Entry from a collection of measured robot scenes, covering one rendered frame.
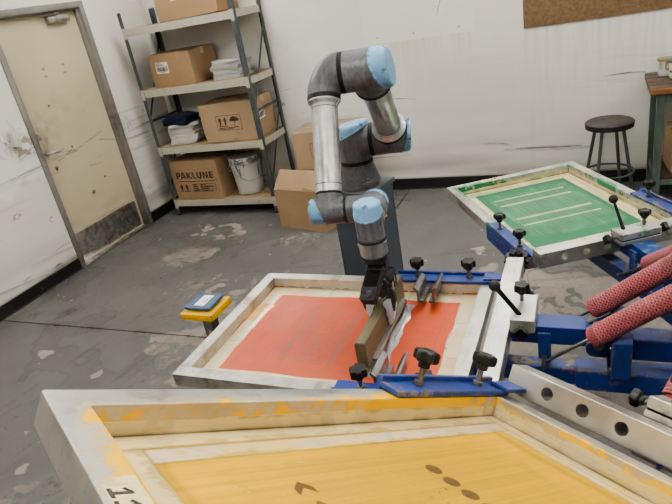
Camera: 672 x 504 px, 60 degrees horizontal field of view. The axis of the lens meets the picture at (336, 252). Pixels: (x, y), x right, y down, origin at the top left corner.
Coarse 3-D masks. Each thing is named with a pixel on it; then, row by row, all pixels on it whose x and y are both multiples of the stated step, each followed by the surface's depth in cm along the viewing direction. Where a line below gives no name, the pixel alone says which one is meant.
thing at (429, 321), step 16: (288, 304) 190; (304, 304) 188; (320, 304) 186; (336, 304) 185; (352, 304) 183; (416, 304) 176; (432, 304) 175; (448, 304) 173; (272, 320) 182; (288, 320) 181; (416, 320) 168; (432, 320) 167; (448, 320) 165; (416, 336) 161; (432, 336) 160
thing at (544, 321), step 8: (544, 320) 142; (552, 320) 142; (560, 320) 141; (568, 320) 141; (576, 320) 140; (584, 320) 140; (536, 328) 141; (544, 328) 140; (552, 328) 139; (560, 328) 139; (568, 328) 138; (576, 328) 137; (584, 328) 137; (512, 336) 144; (528, 336) 143; (536, 336) 142; (552, 336) 140; (560, 336) 140; (568, 336) 139; (576, 336) 138; (584, 336) 137; (560, 344) 141; (568, 344) 140; (584, 344) 138
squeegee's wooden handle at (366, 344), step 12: (396, 288) 168; (372, 312) 157; (384, 312) 158; (372, 324) 151; (384, 324) 158; (360, 336) 147; (372, 336) 149; (360, 348) 145; (372, 348) 149; (360, 360) 147; (372, 360) 149
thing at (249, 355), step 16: (256, 336) 175; (272, 336) 174; (352, 336) 166; (240, 352) 169; (256, 352) 167; (352, 352) 159; (400, 352) 155; (224, 368) 163; (240, 368) 161; (256, 368) 160; (272, 368) 159; (288, 368) 157; (304, 368) 156; (320, 368) 155; (336, 368) 154; (416, 368) 148; (432, 368) 147
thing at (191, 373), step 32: (256, 288) 197; (320, 288) 196; (352, 288) 191; (448, 288) 178; (480, 288) 172; (224, 320) 180; (480, 320) 156; (192, 384) 157; (224, 384) 152; (256, 384) 148; (288, 384) 145; (320, 384) 143
